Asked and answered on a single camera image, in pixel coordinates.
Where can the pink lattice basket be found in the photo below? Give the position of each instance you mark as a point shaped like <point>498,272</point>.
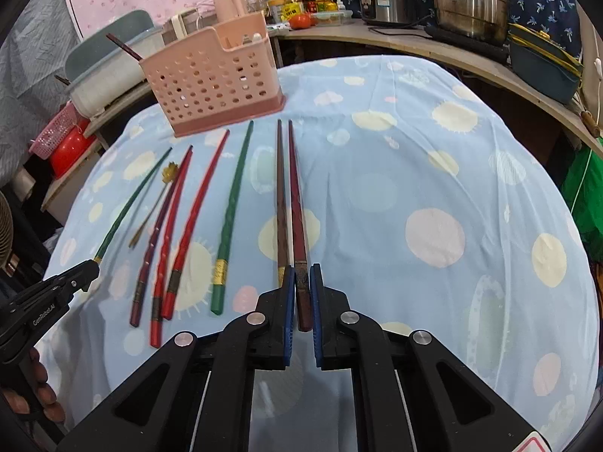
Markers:
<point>54,134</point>

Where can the person's left hand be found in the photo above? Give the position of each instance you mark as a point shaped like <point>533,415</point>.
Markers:
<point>47,393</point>

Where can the light blue dotted tablecloth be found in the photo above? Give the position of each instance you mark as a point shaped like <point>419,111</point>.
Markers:
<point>400,174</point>

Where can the grey striped cloth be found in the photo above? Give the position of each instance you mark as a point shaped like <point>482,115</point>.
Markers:
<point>33,80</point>

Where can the thin green chopstick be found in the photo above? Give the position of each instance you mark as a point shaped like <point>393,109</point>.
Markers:
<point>132,202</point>

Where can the pink perforated utensil basket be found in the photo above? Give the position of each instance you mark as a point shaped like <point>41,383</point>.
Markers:
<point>207,84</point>

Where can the red plastic basin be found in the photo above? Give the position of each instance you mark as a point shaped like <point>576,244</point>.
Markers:
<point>70,150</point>

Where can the dark brown chopstick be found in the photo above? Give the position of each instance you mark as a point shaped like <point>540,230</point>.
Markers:
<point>123,48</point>

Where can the electric fan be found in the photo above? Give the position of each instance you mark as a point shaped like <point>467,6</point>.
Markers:
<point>3,230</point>

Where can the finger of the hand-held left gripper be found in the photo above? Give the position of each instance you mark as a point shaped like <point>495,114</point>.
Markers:
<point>82,273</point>

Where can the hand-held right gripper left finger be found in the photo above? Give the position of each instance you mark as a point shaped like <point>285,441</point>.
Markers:
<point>288,315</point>

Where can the glass container green lid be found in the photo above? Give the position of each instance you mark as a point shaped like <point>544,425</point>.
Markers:
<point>332,18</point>

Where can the green chopstick gold band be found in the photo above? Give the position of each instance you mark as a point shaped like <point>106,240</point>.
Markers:
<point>231,216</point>

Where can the navy printed cloth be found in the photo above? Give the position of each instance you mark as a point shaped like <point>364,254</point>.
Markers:
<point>541,0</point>

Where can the dark red chopstick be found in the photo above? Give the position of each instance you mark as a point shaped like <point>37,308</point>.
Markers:
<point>297,216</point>

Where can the grey-blue dish drainer box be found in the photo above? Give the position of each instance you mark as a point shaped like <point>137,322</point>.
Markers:
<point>108,80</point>

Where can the red tomato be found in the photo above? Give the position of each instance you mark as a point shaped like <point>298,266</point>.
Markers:
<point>300,20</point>

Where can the green cloth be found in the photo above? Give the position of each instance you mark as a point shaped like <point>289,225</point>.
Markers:
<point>582,197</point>

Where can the steel steamer pot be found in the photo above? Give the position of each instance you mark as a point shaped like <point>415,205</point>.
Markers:
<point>471,4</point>

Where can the black induction cooker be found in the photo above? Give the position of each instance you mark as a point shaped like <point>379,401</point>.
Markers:
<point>494,52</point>

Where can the dark maroon chopstick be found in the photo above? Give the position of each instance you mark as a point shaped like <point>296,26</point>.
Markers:
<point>150,249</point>

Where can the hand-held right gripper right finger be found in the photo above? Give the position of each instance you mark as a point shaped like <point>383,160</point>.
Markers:
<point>316,315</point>

